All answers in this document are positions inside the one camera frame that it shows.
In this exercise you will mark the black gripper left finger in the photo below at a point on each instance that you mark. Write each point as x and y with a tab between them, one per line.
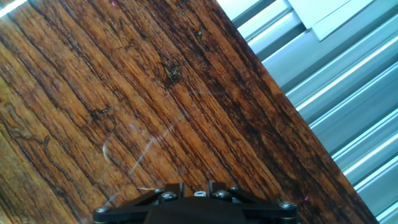
124	213

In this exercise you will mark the brown wooden board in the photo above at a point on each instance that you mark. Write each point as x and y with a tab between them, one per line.
124	93

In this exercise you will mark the white printed paper stack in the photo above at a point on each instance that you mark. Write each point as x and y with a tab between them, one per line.
326	15

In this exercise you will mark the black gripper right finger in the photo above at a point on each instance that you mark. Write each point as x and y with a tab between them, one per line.
270	213

